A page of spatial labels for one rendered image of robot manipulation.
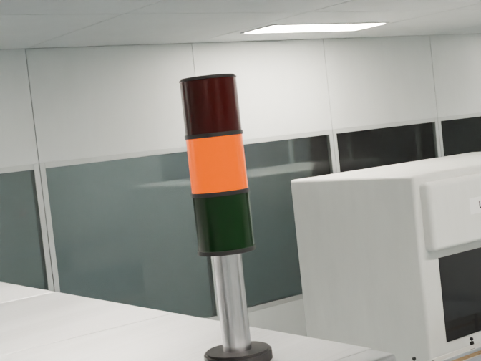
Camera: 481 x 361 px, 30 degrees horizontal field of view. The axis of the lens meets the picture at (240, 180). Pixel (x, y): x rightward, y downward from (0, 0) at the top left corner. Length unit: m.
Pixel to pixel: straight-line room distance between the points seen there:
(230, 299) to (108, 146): 5.08
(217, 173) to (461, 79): 7.41
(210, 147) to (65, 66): 5.01
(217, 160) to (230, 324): 0.14
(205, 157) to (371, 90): 6.57
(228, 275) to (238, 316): 0.04
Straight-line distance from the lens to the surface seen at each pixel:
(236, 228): 0.76
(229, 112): 0.76
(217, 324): 0.97
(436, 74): 7.89
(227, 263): 0.77
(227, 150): 0.75
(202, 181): 0.76
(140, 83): 5.99
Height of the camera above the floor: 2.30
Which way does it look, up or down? 3 degrees down
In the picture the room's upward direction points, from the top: 6 degrees counter-clockwise
